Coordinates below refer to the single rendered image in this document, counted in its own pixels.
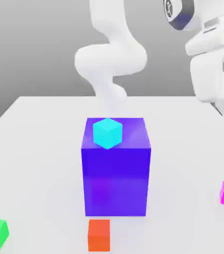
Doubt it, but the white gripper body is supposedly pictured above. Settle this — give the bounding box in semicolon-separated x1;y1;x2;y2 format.
189;52;224;104

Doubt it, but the small cyan cube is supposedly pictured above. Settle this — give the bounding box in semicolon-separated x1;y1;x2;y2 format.
92;118;124;150

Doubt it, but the small orange cube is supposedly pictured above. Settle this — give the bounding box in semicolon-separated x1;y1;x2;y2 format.
87;219;111;253

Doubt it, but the large purple box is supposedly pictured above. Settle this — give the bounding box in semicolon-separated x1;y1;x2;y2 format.
80;117;151;217

